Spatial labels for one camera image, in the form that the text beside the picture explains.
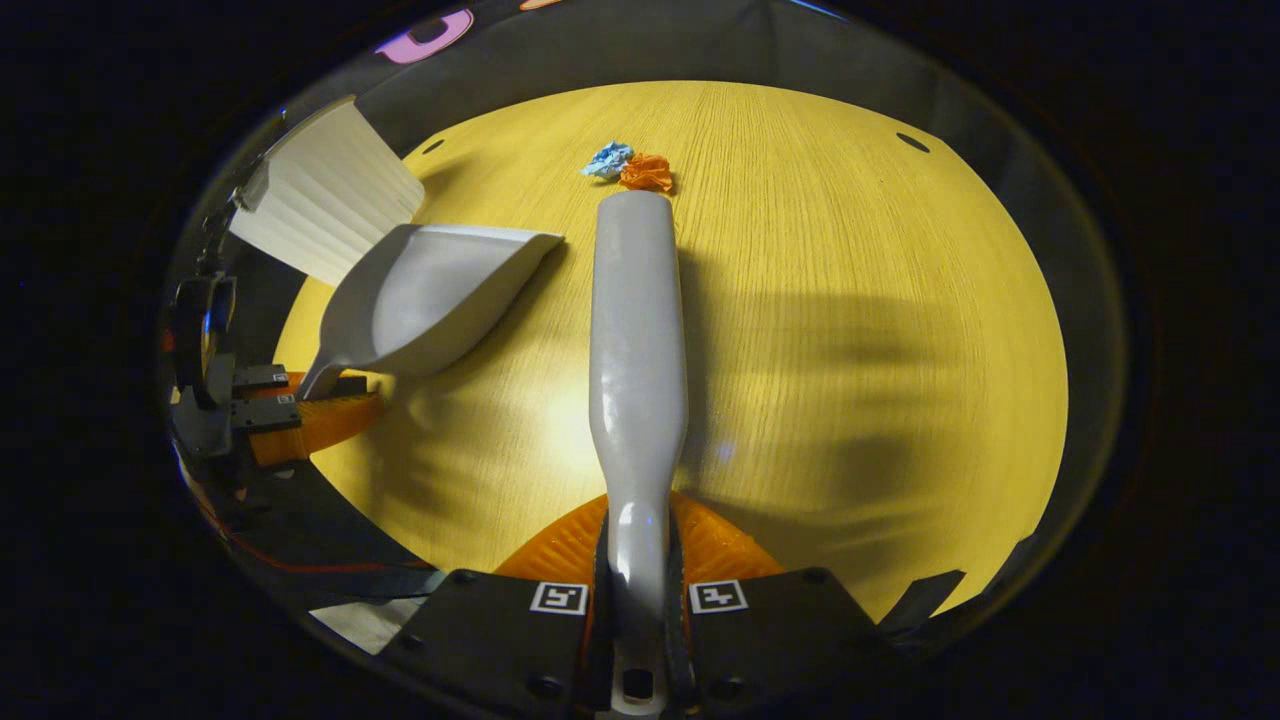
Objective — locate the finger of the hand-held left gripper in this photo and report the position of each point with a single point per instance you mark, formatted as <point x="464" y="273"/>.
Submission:
<point x="320" y="425"/>
<point x="262" y="377"/>

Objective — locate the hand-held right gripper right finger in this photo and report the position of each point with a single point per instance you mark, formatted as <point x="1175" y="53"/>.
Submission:
<point x="780" y="630"/>

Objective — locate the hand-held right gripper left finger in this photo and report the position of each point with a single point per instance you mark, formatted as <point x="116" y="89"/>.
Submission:
<point x="500" y="640"/>

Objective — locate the grey plastic dustpan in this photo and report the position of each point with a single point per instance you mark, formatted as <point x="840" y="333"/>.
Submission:
<point x="430" y="300"/>

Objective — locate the white ribbed garbage bin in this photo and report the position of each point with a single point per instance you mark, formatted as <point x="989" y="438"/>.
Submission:
<point x="330" y="200"/>

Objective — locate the small grey broom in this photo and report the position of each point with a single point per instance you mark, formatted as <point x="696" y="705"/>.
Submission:
<point x="637" y="350"/>

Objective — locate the blue paper scrap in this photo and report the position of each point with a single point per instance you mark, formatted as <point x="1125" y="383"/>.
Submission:
<point x="608" y="160"/>

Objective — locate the orange paper scrap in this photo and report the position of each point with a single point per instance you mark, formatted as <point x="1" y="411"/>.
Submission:
<point x="647" y="173"/>

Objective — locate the wooden desktop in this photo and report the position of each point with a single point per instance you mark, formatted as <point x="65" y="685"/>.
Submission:
<point x="850" y="350"/>

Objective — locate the person's light trousers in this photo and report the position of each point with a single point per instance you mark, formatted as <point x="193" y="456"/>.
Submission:
<point x="370" y="625"/>

